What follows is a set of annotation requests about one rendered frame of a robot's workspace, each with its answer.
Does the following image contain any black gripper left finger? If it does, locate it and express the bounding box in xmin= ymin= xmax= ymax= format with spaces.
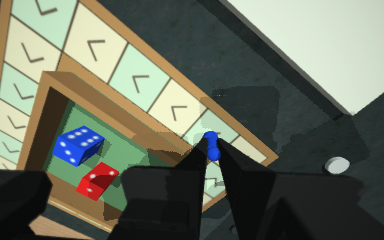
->
xmin=120 ymin=137 xmax=208 ymax=240

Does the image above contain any blue pawn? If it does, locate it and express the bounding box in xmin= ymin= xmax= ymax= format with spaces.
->
xmin=203 ymin=131 xmax=221 ymax=161

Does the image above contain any blue die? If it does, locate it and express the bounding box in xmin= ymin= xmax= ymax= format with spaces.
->
xmin=52 ymin=126 xmax=105 ymax=167

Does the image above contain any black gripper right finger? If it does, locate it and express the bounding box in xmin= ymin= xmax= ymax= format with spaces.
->
xmin=217 ymin=138 xmax=366 ymax=240

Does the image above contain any red die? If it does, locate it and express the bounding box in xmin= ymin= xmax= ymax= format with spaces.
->
xmin=76 ymin=162 xmax=119 ymax=201

